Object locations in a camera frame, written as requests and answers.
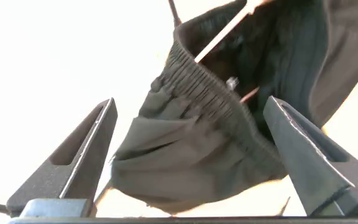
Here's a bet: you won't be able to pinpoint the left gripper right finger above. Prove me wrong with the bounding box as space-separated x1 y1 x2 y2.
263 95 358 217

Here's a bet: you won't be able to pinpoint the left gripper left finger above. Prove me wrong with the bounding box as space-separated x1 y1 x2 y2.
6 97 118 218

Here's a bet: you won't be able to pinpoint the black shorts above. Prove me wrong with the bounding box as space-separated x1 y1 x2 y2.
110 0 358 215

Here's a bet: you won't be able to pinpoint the pink clothes hanger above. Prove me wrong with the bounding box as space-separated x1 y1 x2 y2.
194 0 264 103

